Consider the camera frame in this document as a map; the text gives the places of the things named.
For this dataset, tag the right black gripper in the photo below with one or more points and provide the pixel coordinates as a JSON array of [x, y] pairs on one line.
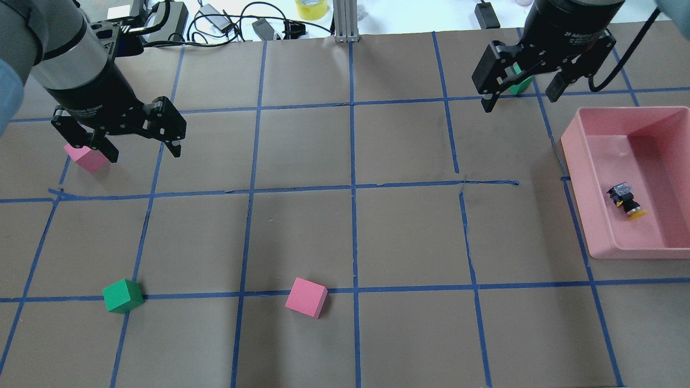
[[563, 24]]

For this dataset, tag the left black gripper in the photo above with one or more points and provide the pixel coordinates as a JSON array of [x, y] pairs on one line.
[[98, 98]]

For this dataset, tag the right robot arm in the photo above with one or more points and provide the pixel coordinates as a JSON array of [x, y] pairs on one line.
[[675, 11]]

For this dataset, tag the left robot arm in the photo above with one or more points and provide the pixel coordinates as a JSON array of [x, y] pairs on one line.
[[74, 61]]

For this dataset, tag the green cube far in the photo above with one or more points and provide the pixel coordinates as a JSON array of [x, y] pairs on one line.
[[518, 89]]

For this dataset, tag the green cube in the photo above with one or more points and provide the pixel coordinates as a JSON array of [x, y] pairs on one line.
[[122, 296], [518, 89]]

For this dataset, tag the pink cube far left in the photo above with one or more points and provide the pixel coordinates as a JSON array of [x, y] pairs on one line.
[[86, 158]]

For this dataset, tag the pink cube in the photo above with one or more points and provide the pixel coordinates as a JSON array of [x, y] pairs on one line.
[[306, 297], [86, 158]]

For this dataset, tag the pink plastic bin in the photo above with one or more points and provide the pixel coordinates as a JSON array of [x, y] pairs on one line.
[[647, 147]]

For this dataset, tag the black power brick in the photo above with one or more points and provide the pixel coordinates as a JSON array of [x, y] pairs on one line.
[[173, 29]]

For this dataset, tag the green cube near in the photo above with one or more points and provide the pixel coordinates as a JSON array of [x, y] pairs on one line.
[[122, 296]]

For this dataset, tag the pink cube centre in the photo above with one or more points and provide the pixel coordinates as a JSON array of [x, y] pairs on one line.
[[306, 297]]

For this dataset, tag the aluminium frame post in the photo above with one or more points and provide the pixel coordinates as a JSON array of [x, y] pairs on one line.
[[345, 20]]

